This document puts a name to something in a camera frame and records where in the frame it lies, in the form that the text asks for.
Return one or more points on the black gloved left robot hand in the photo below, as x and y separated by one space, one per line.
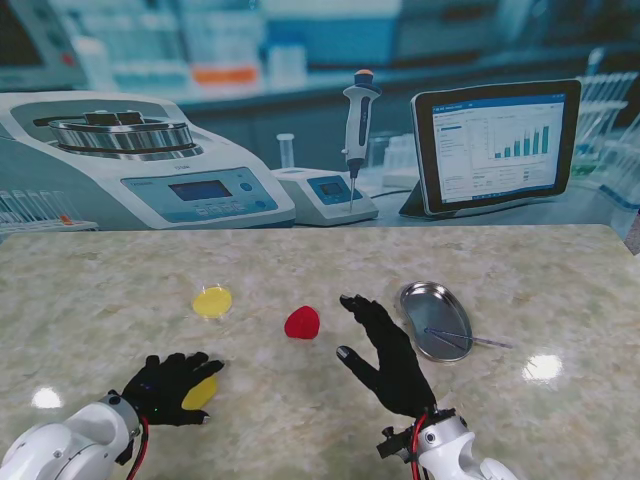
160 390

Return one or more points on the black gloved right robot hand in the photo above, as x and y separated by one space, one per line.
400 370

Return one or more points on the clear culture dish yellow lid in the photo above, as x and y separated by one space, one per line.
200 395

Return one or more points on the red round filter paper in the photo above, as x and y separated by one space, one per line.
302 324

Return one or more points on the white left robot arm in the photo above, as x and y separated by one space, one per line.
65 440

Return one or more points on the clear culture dish yellow base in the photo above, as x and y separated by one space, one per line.
212 302

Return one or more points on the steel kidney tray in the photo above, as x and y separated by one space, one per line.
440 325

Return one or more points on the printed laboratory backdrop poster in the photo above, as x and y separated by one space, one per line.
320 115

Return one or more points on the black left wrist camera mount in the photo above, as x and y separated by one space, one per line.
126 452

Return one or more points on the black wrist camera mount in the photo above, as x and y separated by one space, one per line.
126 452
395 442

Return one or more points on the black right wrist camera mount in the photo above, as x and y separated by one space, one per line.
395 442

